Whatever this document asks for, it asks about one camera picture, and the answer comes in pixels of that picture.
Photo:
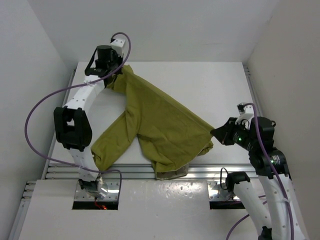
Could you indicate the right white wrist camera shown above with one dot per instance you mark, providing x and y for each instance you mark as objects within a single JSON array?
[{"x": 246, "y": 112}]

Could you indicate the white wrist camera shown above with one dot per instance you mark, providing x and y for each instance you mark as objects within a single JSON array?
[
  {"x": 246, "y": 112},
  {"x": 118, "y": 44}
]

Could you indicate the white front cover panel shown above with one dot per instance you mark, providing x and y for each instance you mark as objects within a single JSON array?
[{"x": 147, "y": 210}]

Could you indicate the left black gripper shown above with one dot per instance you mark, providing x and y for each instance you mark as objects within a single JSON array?
[{"x": 113, "y": 54}]

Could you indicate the olive green hooded jacket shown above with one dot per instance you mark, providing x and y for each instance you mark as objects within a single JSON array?
[{"x": 169, "y": 134}]

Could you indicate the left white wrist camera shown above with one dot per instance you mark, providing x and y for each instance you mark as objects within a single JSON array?
[{"x": 118, "y": 44}]

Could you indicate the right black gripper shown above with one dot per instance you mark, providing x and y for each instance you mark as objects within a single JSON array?
[{"x": 223, "y": 133}]

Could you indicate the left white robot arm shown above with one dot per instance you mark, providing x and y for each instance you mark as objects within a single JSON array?
[{"x": 72, "y": 126}]

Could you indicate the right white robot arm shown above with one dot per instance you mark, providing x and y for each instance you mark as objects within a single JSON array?
[{"x": 275, "y": 220}]

